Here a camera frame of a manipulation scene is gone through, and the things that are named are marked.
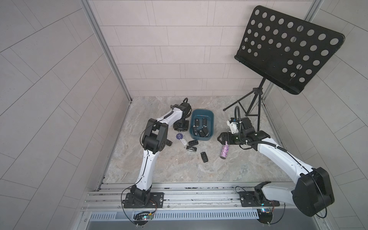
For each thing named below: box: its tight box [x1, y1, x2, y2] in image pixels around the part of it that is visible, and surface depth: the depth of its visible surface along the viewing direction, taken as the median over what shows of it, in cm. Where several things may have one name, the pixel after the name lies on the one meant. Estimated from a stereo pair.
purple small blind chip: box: [175, 133, 184, 140], surface depth 98 cm
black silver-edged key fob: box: [201, 126, 210, 137], surface depth 98 cm
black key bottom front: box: [200, 151, 209, 163], surface depth 87 cm
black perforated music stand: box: [222, 5, 345, 131], surface depth 63 cm
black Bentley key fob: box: [186, 145, 197, 152], surface depth 90 cm
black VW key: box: [202, 117, 207, 127], surface depth 104 cm
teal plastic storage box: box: [189, 108, 215, 141], surface depth 101 cm
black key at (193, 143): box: [188, 139, 199, 147], surface depth 93 cm
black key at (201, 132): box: [197, 128, 206, 138], surface depth 98 cm
